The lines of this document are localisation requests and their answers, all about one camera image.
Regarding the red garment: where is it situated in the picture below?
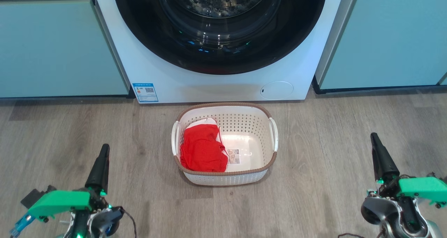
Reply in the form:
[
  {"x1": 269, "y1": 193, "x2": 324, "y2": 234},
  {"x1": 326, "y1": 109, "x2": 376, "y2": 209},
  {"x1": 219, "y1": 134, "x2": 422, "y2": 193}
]
[{"x1": 179, "y1": 124, "x2": 229, "y2": 173}]

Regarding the white front-load washing machine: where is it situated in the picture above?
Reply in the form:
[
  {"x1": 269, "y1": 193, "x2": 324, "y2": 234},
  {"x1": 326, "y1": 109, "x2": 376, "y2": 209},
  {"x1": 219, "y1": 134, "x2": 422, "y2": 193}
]
[{"x1": 91, "y1": 0, "x2": 360, "y2": 104}]

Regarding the round white filter cover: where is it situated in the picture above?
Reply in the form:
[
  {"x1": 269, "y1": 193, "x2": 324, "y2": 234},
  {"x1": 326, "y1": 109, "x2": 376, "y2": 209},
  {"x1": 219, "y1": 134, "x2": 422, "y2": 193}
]
[{"x1": 260, "y1": 81, "x2": 294, "y2": 100}]

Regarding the blue energy label sticker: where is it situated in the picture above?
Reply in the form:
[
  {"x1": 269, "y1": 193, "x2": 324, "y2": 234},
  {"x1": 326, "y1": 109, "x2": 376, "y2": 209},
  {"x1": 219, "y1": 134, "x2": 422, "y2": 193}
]
[{"x1": 132, "y1": 83, "x2": 159, "y2": 103}]

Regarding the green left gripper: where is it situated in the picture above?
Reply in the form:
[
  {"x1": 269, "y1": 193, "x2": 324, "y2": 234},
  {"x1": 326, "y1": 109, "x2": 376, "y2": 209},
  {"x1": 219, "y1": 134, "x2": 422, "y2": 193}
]
[{"x1": 27, "y1": 144, "x2": 110, "y2": 221}]

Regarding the mint green cabinet door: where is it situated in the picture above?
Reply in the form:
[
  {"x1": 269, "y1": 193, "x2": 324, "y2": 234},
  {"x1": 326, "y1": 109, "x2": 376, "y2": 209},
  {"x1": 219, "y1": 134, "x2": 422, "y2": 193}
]
[
  {"x1": 0, "y1": 0, "x2": 130, "y2": 99},
  {"x1": 314, "y1": 0, "x2": 447, "y2": 92}
]

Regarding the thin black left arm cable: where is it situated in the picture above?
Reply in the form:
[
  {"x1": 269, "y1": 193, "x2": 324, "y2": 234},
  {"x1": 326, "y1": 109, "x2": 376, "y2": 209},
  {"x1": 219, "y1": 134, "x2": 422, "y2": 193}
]
[{"x1": 120, "y1": 207, "x2": 137, "y2": 238}]

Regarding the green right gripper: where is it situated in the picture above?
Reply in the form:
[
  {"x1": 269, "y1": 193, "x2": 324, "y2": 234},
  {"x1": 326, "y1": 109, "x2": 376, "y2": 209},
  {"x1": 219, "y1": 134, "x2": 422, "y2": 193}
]
[{"x1": 370, "y1": 132, "x2": 447, "y2": 208}]

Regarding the white perforated laundry basket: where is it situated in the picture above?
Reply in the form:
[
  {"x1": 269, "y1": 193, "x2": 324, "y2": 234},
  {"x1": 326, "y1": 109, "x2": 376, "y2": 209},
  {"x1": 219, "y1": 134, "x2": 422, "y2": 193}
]
[{"x1": 171, "y1": 102, "x2": 279, "y2": 186}]

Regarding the paper label inside basket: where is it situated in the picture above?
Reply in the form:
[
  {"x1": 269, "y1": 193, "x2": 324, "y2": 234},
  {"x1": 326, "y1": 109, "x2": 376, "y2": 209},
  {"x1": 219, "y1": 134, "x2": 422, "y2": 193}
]
[{"x1": 227, "y1": 148, "x2": 241, "y2": 164}]

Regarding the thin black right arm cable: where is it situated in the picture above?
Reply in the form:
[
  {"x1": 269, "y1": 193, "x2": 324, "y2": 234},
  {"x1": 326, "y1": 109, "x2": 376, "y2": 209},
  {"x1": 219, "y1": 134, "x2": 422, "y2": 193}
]
[{"x1": 338, "y1": 232, "x2": 384, "y2": 238}]

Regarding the dark round washer door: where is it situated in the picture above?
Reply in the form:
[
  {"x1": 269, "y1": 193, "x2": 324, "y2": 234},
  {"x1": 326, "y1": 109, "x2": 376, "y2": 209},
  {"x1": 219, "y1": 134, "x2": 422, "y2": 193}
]
[{"x1": 112, "y1": 0, "x2": 328, "y2": 75}]

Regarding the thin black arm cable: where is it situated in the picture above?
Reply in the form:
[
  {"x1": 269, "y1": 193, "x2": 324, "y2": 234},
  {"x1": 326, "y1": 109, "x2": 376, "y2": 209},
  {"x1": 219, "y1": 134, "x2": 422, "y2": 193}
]
[
  {"x1": 120, "y1": 207, "x2": 137, "y2": 238},
  {"x1": 338, "y1": 232, "x2": 384, "y2": 238}
]

